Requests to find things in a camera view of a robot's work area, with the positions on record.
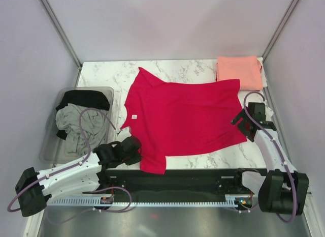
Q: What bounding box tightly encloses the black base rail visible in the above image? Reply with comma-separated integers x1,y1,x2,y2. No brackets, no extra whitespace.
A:
94,169,257,202

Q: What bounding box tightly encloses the aluminium frame post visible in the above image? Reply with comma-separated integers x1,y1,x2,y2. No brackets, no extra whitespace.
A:
262,0,301,61
35,0,82,69

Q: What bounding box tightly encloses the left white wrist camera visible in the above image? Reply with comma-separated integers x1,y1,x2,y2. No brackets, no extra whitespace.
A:
116,127,132,137

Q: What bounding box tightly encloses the folded salmon pink t-shirt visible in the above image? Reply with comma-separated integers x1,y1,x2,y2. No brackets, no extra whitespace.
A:
216,56,263,91

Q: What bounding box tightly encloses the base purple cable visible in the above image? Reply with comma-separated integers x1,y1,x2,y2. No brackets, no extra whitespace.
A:
45,186,133,225
228,205,259,214

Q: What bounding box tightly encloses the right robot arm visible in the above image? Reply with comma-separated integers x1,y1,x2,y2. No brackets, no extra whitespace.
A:
231,102,309,216

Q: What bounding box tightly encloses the grey plastic bin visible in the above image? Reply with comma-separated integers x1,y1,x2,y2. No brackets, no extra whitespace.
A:
39,86,114,164

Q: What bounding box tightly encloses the right aluminium frame post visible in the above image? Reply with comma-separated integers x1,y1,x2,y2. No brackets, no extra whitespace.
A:
262,0,301,61

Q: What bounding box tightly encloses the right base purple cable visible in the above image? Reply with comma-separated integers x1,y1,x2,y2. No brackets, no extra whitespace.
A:
228,205,259,214

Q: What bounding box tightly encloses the red t-shirt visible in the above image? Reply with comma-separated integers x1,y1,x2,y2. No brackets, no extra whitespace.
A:
123,68,246,174

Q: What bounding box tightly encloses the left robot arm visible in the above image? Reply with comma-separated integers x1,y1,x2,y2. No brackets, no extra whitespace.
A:
15,136,142,217

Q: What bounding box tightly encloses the grey t-shirt in bin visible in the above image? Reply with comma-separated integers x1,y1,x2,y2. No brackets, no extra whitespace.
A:
55,104,109,157

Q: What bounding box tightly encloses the black t-shirt in bin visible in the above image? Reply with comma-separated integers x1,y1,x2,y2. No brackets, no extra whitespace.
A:
55,90,110,111

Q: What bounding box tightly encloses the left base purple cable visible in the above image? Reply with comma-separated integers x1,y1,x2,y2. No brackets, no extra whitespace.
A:
45,186,133,225

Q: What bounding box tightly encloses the white slotted cable duct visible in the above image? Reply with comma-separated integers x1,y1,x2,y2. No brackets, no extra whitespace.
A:
47,195,248,208

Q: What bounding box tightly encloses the folded white t-shirt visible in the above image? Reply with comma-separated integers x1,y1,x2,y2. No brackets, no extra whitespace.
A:
257,57,268,88

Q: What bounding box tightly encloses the left aluminium frame post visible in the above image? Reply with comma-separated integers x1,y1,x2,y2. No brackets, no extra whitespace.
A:
35,0,82,69

